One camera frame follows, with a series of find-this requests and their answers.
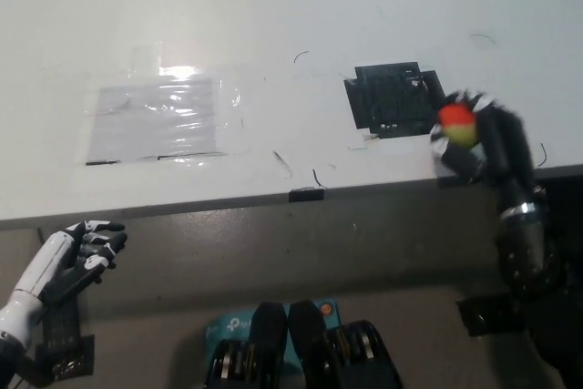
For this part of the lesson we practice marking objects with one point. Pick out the small black tape strip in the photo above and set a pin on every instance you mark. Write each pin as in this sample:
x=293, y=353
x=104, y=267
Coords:
x=306, y=195

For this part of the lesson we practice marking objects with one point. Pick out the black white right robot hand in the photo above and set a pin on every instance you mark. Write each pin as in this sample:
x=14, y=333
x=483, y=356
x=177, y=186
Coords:
x=501, y=147

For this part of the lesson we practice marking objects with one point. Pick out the black tape patch on table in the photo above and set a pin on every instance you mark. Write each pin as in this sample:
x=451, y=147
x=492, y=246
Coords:
x=387, y=97

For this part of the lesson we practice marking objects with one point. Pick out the black floor tape patch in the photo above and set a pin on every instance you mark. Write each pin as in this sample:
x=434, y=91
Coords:
x=77, y=352
x=483, y=316

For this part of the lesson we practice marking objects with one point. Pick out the teal tp-link box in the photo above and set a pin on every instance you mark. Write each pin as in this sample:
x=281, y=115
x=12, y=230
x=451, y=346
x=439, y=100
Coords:
x=225, y=323

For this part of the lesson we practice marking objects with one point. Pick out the clear plastic sheet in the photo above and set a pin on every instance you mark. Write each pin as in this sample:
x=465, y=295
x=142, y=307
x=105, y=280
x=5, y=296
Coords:
x=150, y=120

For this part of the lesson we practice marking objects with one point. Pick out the orange yellow tennis ball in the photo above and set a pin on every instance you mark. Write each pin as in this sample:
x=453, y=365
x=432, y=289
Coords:
x=457, y=122

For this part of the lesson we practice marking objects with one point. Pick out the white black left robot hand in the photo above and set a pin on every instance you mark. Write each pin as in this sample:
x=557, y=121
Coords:
x=50, y=261

